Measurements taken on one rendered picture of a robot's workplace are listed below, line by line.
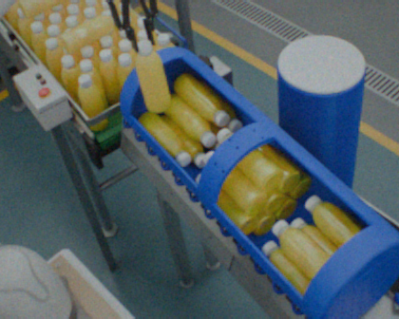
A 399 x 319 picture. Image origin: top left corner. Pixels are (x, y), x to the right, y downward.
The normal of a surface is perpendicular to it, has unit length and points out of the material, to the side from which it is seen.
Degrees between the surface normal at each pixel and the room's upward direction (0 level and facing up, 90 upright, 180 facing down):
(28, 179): 0
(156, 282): 0
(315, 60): 0
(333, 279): 40
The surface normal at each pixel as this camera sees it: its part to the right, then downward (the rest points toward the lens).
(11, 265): -0.08, -0.59
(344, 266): -0.43, -0.39
